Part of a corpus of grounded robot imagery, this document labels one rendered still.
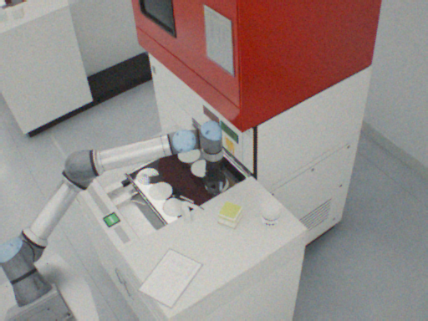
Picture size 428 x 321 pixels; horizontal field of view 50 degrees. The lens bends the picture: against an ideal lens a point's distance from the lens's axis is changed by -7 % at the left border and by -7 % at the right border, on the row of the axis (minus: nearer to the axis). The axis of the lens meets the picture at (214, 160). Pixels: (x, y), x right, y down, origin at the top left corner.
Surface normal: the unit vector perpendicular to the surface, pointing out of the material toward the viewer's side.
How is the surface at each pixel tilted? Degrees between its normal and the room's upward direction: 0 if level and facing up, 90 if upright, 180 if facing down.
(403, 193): 0
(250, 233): 0
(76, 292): 0
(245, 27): 90
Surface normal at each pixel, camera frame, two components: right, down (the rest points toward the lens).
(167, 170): -0.06, -0.69
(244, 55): 0.57, 0.57
